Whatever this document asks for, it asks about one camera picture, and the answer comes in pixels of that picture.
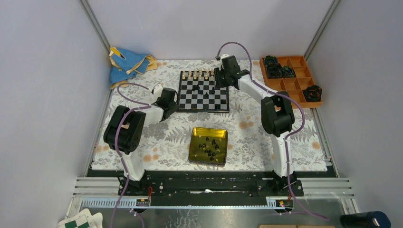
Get black white chess board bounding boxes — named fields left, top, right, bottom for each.
left=177, top=79, right=230, bottom=113

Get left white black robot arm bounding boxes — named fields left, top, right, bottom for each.
left=104, top=85, right=179, bottom=195

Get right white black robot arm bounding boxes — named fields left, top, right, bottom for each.
left=214, top=54, right=296, bottom=196

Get row of white chess pieces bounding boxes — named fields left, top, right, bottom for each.
left=180, top=69, right=215, bottom=81

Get black chess pieces in tray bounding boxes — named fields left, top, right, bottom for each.
left=195, top=136, right=221, bottom=162

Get floral patterned table mat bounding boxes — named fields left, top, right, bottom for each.
left=91, top=60, right=328, bottom=172

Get black coiled part top left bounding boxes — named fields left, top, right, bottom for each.
left=263, top=55, right=278, bottom=66

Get black coiled part middle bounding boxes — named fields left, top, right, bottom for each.
left=266, top=63, right=282, bottom=79

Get black coiled part in organizer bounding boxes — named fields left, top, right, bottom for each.
left=281, top=66, right=296, bottom=78

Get blue yellow cloth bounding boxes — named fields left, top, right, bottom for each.
left=109, top=47, right=158, bottom=89

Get yellow metal tray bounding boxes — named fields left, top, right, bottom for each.
left=188, top=127, right=228, bottom=166

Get orange compartment organizer tray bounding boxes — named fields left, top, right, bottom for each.
left=259, top=56, right=323, bottom=108

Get black part at tray edge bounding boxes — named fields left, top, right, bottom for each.
left=303, top=85, right=323, bottom=102

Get green white checkered paper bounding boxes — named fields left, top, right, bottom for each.
left=57, top=209, right=103, bottom=228

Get black cylinder bottle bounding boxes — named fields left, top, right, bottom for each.
left=340, top=211, right=391, bottom=228

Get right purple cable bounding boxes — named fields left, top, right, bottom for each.
left=216, top=41, right=330, bottom=221

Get black mounting base rail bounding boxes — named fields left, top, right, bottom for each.
left=118, top=171, right=304, bottom=197

